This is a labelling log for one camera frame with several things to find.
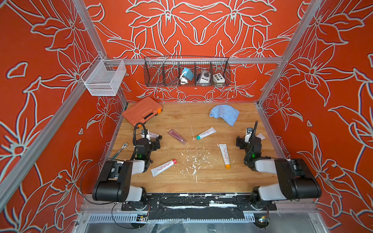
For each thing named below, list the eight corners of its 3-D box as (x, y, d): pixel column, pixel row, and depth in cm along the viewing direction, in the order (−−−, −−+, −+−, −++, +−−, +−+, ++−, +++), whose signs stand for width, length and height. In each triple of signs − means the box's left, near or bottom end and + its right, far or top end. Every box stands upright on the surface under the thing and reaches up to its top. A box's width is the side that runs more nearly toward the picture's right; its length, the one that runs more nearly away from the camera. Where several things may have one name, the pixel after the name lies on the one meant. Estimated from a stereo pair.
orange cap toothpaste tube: (223, 169, 86) (224, 167, 85) (219, 145, 97) (219, 143, 95) (230, 169, 86) (231, 167, 85) (225, 145, 97) (226, 143, 95)
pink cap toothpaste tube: (152, 176, 84) (152, 175, 82) (150, 171, 86) (150, 170, 84) (177, 163, 89) (177, 161, 87) (175, 158, 91) (174, 157, 89)
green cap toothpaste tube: (199, 142, 98) (199, 140, 96) (195, 138, 100) (196, 136, 98) (215, 132, 104) (215, 130, 102) (211, 128, 106) (212, 126, 104)
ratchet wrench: (112, 159, 90) (111, 158, 89) (125, 143, 98) (124, 141, 96) (116, 161, 90) (114, 159, 88) (128, 144, 97) (127, 143, 96)
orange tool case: (124, 117, 113) (121, 113, 108) (151, 100, 125) (150, 96, 121) (136, 130, 105) (134, 126, 101) (164, 110, 117) (163, 106, 113)
